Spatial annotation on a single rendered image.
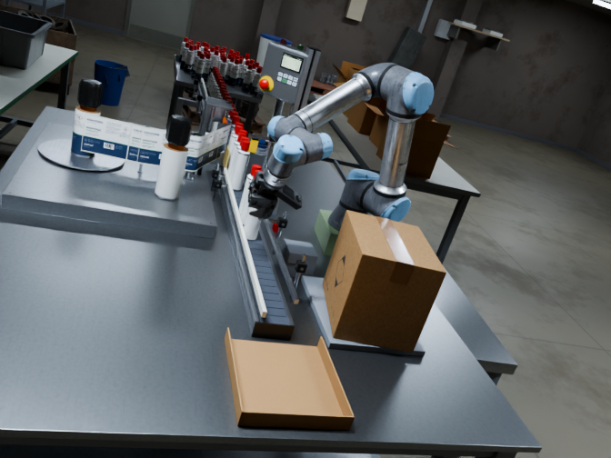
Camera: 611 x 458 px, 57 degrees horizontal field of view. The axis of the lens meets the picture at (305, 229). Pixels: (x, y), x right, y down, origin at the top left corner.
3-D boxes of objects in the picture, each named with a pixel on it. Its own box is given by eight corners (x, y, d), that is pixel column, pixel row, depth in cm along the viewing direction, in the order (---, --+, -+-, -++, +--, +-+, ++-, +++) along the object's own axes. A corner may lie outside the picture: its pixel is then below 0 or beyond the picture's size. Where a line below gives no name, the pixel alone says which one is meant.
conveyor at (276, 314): (211, 142, 293) (213, 134, 291) (226, 145, 295) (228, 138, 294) (256, 334, 150) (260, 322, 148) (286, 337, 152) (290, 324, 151)
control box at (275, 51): (266, 89, 224) (278, 41, 217) (305, 104, 220) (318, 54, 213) (255, 91, 215) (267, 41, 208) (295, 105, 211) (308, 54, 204)
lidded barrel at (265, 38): (280, 78, 1072) (290, 39, 1044) (284, 84, 1019) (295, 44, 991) (250, 70, 1057) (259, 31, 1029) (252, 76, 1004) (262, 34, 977)
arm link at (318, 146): (312, 123, 169) (283, 130, 163) (336, 137, 162) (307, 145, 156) (310, 147, 173) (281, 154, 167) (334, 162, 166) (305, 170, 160)
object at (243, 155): (228, 184, 232) (239, 138, 225) (240, 187, 234) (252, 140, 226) (229, 190, 228) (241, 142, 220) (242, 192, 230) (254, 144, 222)
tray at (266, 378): (224, 339, 145) (227, 326, 144) (317, 347, 154) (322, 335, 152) (237, 426, 119) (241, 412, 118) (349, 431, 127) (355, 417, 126)
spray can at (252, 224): (240, 233, 194) (254, 178, 186) (255, 234, 196) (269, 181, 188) (242, 240, 189) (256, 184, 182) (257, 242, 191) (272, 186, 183)
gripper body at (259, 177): (247, 189, 175) (257, 164, 166) (274, 194, 178) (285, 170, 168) (246, 209, 171) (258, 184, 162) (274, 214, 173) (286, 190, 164)
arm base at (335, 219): (325, 214, 221) (332, 191, 217) (360, 222, 224) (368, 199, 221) (332, 231, 207) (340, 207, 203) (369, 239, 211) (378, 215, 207)
